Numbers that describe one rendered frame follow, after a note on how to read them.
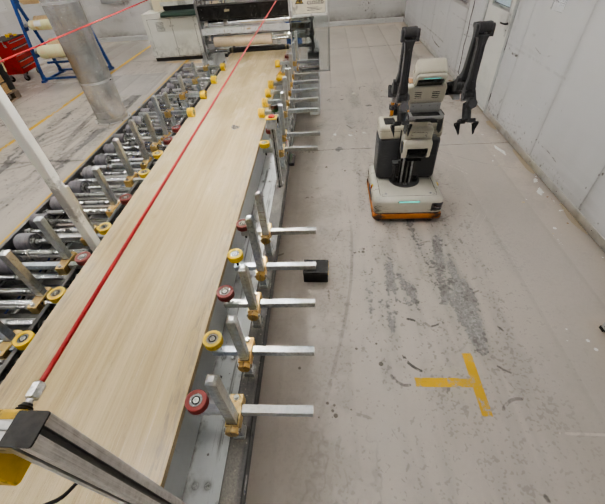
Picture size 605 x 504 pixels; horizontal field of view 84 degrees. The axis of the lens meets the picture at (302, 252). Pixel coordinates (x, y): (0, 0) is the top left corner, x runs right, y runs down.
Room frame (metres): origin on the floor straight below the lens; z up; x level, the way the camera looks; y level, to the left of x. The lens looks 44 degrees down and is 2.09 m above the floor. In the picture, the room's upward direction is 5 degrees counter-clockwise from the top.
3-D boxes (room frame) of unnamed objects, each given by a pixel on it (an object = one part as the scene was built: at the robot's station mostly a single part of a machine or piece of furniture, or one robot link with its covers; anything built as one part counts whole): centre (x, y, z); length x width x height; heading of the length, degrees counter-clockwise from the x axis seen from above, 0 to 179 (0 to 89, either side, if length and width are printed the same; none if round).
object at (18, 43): (8.95, 6.05, 0.41); 0.76 x 0.48 x 0.81; 1
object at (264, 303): (1.01, 0.18, 0.81); 0.43 x 0.03 x 0.04; 84
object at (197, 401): (0.53, 0.43, 0.85); 0.08 x 0.08 x 0.11
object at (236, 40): (5.36, 0.33, 1.05); 1.43 x 0.12 x 0.12; 84
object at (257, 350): (0.76, 0.20, 0.81); 0.43 x 0.03 x 0.04; 84
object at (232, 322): (0.73, 0.27, 0.87); 0.04 x 0.04 x 0.48; 84
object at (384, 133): (2.87, -1.06, 0.59); 0.55 x 0.34 x 0.83; 83
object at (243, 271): (0.97, 0.25, 0.87); 0.04 x 0.04 x 0.48; 84
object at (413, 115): (2.49, -1.01, 0.99); 0.28 x 0.16 x 0.22; 83
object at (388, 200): (2.78, -1.04, 0.16); 0.67 x 0.64 x 0.25; 173
